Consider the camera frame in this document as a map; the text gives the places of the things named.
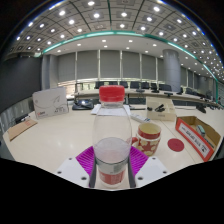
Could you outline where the white power strip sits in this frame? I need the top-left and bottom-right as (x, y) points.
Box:
(130, 112), (151, 124)

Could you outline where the white carton box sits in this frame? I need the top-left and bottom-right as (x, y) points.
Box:
(32, 86), (70, 120)

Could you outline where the group of ceiling lights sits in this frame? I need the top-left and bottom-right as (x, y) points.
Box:
(9, 0), (224, 81)

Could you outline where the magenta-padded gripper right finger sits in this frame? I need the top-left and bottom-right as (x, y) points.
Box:
(127, 145), (170, 189)

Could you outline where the clear red-capped water bottle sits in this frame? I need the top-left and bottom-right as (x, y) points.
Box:
(92, 85), (133, 189)

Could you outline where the brown paper envelope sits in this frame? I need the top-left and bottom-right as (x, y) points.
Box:
(7, 118), (38, 142)

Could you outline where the long curved conference desk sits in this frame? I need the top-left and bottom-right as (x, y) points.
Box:
(73, 87), (223, 109)

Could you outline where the open brown cardboard box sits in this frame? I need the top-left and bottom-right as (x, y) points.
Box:
(175, 115), (223, 163)

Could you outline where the small black clip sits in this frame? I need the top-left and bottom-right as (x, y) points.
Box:
(147, 103), (167, 113)

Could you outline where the green eraser block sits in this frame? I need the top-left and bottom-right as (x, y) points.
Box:
(195, 124), (207, 138)

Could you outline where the flat round red coaster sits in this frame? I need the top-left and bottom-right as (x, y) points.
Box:
(167, 137), (185, 153)

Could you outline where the red and cream mug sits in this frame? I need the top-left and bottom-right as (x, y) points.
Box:
(131, 122), (162, 157)

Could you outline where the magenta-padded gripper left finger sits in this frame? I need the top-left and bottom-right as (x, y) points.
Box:
(54, 145), (98, 189)

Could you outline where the row of black office chairs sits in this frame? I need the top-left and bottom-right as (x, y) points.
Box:
(94, 80), (214, 101)

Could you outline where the black desk phone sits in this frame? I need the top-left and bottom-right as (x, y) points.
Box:
(71, 99), (95, 111)

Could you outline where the small black tabletop device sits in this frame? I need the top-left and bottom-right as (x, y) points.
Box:
(196, 104), (208, 114)

